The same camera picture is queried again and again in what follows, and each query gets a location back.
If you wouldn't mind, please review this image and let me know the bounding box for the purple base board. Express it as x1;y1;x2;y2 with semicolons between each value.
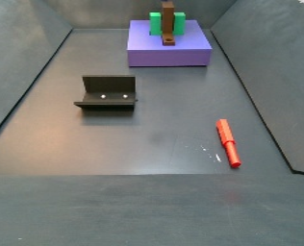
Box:
125;20;212;67

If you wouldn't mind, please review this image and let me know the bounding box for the red peg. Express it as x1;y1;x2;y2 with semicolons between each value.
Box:
216;119;240;168

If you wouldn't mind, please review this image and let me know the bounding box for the black U-shaped holder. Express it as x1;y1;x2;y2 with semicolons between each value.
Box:
73;75;136;109

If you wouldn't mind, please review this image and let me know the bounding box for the right green block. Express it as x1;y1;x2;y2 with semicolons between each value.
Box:
149;12;161;36

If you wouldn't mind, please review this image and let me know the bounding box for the brown L-shaped block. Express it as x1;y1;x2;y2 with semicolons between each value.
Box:
160;1;175;46

